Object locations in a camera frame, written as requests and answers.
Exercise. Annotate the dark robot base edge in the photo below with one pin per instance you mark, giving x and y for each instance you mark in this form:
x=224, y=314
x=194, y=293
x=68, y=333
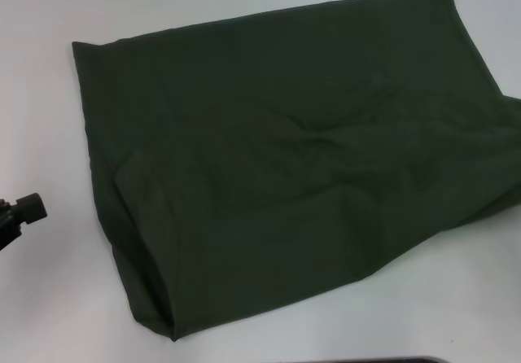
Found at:
x=358, y=359

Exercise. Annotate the dark green FREE t-shirt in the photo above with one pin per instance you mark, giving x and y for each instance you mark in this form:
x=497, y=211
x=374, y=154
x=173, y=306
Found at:
x=285, y=155

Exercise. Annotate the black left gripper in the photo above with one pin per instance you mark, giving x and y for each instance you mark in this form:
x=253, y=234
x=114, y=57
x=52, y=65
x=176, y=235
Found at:
x=8, y=224

